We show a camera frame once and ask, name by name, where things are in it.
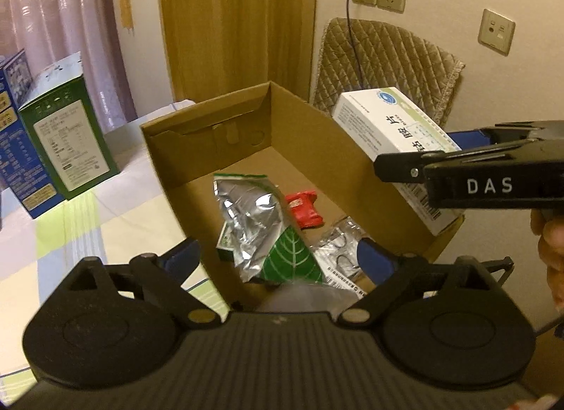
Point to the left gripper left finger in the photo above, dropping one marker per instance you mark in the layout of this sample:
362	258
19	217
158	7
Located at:
161	278

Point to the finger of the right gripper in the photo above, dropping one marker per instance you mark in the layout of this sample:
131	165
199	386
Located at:
405	167
470	139

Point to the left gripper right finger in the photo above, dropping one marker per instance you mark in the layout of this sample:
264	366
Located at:
390	273

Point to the white green medicine box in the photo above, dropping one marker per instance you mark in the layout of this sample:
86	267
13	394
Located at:
384	120

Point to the red small packet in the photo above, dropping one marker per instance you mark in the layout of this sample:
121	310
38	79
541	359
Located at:
302	207

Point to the silver green tea bag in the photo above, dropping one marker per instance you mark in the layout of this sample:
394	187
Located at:
267	244

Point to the right hand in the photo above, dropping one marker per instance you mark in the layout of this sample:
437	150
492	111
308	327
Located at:
550	246

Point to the plaid tablecloth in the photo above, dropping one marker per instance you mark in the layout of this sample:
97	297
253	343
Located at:
122	217

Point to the clear bag with black item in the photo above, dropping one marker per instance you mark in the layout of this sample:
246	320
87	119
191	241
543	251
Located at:
336	255

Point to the quilted chair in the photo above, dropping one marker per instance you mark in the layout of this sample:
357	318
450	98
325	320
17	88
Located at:
357	54

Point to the brown cardboard box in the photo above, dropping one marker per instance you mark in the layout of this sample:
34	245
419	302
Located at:
266	130

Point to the blue carton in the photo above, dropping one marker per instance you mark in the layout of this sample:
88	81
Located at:
22	169

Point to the dark green carton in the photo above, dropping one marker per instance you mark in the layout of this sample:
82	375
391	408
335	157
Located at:
60	119

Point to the wooden door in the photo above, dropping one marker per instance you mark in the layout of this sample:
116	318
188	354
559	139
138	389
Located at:
214	47

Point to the pink curtain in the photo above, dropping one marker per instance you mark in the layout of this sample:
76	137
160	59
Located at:
50	30

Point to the wall data socket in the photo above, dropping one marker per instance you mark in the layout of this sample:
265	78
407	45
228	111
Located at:
496	31

